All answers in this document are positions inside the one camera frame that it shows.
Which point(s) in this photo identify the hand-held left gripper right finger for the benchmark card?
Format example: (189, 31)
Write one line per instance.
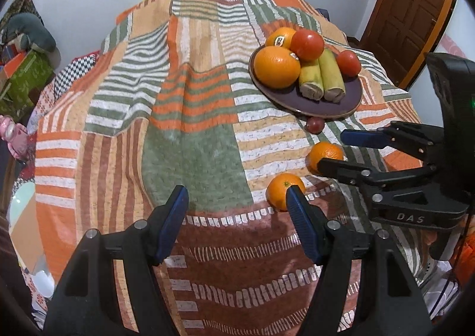
(300, 221)

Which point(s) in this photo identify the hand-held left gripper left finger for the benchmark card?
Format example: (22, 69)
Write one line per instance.
(172, 221)

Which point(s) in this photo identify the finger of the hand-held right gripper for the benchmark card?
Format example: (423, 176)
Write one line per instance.
(362, 138)
(345, 169)

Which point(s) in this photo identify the small mandarin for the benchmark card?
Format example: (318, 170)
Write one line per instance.
(327, 152)
(280, 191)

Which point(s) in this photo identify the purple ceramic plate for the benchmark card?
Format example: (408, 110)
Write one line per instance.
(334, 107)

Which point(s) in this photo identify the yellow corn cob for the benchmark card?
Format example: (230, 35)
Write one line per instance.
(332, 76)
(311, 78)

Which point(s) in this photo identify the red tomato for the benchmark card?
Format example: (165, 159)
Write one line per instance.
(349, 63)
(308, 44)

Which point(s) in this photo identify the large orange with sticker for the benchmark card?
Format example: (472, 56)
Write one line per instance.
(276, 68)
(288, 34)

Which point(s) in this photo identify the small dark red jujube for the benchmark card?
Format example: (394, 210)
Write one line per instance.
(315, 125)

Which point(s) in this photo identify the brown wooden door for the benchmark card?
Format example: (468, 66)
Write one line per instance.
(408, 9)

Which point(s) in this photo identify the striped patchwork blanket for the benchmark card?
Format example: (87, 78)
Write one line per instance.
(193, 98)

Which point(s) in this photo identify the floral cloth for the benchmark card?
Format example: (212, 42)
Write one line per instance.
(42, 105)

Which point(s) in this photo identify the black white checkered cloth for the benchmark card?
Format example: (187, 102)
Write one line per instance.
(76, 72)

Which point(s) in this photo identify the pink doll toy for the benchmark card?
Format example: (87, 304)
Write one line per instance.
(15, 137)

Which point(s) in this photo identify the green patterned box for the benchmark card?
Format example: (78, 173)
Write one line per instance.
(26, 83)

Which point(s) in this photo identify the orange cardboard box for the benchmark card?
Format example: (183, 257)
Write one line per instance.
(13, 63)

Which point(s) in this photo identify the grey stuffed toy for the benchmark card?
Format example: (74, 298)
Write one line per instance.
(31, 31)

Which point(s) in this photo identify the dark patterned cloth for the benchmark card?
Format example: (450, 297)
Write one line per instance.
(18, 1)

